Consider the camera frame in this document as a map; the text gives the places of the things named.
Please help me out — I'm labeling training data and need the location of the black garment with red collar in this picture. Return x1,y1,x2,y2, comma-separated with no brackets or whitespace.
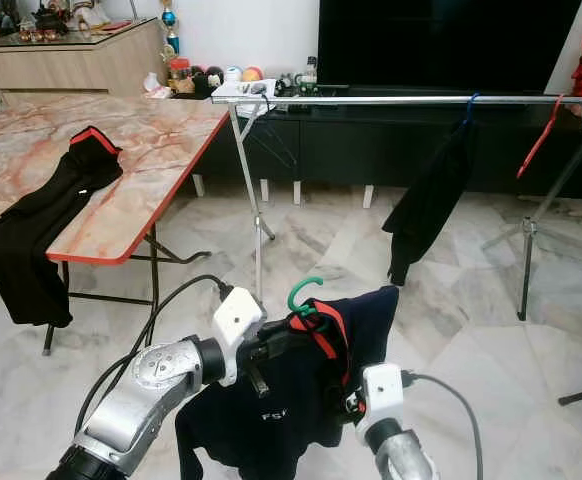
0,126,124,328

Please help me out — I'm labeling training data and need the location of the red plastic hanger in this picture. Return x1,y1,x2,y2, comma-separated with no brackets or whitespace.
516,95,567,181

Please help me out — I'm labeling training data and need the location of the stack of white papers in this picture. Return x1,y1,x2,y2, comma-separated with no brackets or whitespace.
211,80,279,103

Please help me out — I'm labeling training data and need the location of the black television console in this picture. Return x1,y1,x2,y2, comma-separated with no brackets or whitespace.
191,88,582,201

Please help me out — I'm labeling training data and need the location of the pink tissue pack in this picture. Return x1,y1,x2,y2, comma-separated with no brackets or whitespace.
143,72,172,99

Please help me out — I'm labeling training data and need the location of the black garment with gold logo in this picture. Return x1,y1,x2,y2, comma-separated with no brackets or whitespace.
381,118,477,287

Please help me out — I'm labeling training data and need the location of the dark ornate incense burner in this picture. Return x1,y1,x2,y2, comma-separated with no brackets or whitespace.
33,3,70,35

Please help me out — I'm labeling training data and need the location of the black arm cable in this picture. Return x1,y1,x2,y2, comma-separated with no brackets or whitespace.
401,372,484,480
76,274,232,441

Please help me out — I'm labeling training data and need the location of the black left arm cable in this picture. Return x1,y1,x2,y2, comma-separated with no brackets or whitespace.
76,274,232,441

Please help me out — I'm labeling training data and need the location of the dark ball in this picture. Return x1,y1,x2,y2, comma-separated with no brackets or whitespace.
196,66,224,89

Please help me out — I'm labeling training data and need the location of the gold and blue trophy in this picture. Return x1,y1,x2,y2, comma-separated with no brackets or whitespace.
157,0,182,56

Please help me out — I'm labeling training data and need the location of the blue plastic hanger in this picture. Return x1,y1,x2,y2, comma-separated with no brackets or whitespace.
461,93,482,126

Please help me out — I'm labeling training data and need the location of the small clear bottle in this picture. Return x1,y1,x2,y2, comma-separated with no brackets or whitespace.
301,56,320,89

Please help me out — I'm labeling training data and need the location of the light wooden cabinet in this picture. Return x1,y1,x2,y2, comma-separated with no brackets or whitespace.
0,20,170,101

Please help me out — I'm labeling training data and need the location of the white robed figurine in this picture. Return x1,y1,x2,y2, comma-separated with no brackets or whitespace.
71,0,114,29

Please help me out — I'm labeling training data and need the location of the red-lidded jar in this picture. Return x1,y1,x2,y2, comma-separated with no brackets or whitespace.
168,58,195,97

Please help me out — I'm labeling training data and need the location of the navy garment with red trim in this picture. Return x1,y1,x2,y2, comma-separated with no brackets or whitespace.
174,285,400,479

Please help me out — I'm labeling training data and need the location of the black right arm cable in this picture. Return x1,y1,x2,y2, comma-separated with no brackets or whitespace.
401,372,484,480

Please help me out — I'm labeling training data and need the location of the silver metal clothes rack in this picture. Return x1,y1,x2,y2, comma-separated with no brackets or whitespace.
211,95,582,321

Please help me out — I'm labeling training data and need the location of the green plastic hanger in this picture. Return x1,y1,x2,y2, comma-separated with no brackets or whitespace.
286,276,325,319

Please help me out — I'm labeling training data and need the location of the black flat-screen television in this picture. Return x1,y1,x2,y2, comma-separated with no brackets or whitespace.
317,0,582,96

